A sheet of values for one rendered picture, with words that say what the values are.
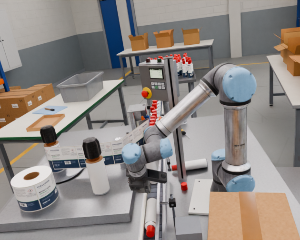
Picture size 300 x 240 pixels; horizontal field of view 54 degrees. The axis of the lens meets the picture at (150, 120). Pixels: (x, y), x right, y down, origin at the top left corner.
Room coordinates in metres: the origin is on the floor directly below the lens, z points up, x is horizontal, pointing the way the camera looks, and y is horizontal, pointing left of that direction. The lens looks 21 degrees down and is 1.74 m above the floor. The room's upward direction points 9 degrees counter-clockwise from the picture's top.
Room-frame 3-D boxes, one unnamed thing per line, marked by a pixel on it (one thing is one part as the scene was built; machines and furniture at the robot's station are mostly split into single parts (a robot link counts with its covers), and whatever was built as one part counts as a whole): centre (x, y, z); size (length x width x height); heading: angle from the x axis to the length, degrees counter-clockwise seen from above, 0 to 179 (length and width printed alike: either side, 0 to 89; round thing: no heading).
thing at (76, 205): (1.54, 0.45, 0.86); 0.80 x 0.67 x 0.05; 174
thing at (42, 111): (3.21, 1.10, 0.81); 0.32 x 0.24 x 0.01; 58
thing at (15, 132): (3.42, 0.93, 0.40); 1.90 x 0.75 x 0.80; 162
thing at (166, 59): (1.40, -0.13, 1.17); 0.04 x 0.04 x 0.67; 84
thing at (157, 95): (1.47, -0.08, 1.38); 0.17 x 0.10 x 0.19; 49
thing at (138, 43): (7.27, -0.03, 0.97); 0.47 x 0.41 x 0.37; 159
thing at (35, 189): (1.33, 0.64, 0.95); 0.20 x 0.20 x 0.14
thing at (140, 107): (1.80, 0.07, 1.14); 0.14 x 0.11 x 0.01; 174
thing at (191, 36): (6.91, -1.26, 0.97); 0.48 x 0.47 x 0.37; 165
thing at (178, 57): (3.82, -0.35, 0.98); 0.57 x 0.46 x 0.21; 84
